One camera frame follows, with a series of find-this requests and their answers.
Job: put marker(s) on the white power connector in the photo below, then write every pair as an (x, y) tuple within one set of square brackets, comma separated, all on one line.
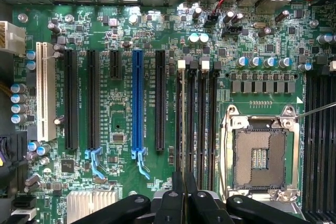
[(13, 35)]

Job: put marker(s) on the silver finned heat sink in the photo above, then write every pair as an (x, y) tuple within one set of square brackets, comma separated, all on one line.
[(92, 203)]

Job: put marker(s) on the short black expansion slot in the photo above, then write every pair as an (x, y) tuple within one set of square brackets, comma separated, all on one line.
[(115, 65)]

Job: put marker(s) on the RAM slot white clips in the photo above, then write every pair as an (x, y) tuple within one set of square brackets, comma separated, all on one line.
[(178, 129), (202, 129), (331, 142)]

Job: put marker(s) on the white SATA port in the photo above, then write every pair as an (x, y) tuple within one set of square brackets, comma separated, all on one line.
[(23, 214)]

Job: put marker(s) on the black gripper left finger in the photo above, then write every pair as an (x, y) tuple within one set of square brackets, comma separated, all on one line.
[(173, 208)]

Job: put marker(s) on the black power plug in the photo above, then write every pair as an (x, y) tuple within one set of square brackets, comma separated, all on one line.
[(13, 161)]

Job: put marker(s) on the blue top capacitor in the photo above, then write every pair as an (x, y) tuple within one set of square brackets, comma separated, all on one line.
[(255, 62), (18, 88), (18, 98), (193, 38), (241, 62), (284, 62), (18, 118), (18, 108), (203, 38), (269, 62)]

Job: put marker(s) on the RAM slot black clips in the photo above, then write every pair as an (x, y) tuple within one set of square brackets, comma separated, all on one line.
[(320, 142), (310, 142), (191, 129), (213, 129)]

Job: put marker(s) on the metal socket cover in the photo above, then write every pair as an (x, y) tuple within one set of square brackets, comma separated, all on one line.
[(286, 196)]

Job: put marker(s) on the blue expansion slot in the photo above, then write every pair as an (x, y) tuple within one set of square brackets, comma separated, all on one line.
[(137, 103)]

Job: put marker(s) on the CPU socket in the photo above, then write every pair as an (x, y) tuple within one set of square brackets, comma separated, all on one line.
[(260, 155)]

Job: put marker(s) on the green motherboard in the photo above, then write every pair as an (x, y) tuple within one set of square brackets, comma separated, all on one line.
[(118, 108)]

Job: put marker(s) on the white expansion slot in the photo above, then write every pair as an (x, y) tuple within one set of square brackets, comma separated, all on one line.
[(46, 90)]

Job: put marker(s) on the silver locking lever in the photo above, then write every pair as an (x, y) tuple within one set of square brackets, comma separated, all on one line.
[(223, 155), (315, 110)]

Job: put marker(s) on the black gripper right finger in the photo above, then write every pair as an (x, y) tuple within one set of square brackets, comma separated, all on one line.
[(199, 208)]

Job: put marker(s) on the long black expansion slot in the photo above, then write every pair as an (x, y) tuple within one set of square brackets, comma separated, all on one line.
[(71, 103), (93, 103), (160, 103)]

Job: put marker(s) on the black SATA port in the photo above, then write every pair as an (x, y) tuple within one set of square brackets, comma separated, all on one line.
[(23, 202)]

